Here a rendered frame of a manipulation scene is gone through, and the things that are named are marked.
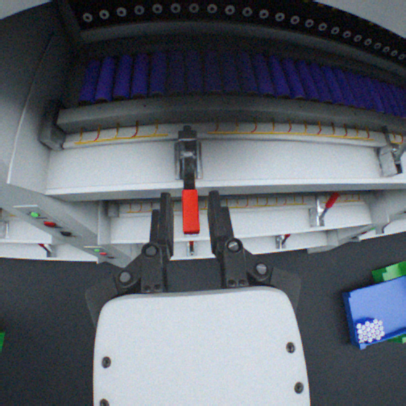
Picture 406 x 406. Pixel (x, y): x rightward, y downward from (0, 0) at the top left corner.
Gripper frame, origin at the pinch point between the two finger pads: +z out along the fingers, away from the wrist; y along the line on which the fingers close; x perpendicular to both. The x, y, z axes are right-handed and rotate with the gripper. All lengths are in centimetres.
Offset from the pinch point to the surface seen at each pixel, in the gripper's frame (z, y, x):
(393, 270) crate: 2, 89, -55
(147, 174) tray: 6.7, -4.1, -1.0
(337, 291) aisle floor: 1, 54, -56
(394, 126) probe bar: 10.8, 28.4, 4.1
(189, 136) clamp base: 7.6, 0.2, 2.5
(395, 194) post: 10.8, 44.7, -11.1
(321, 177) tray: 6.0, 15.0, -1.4
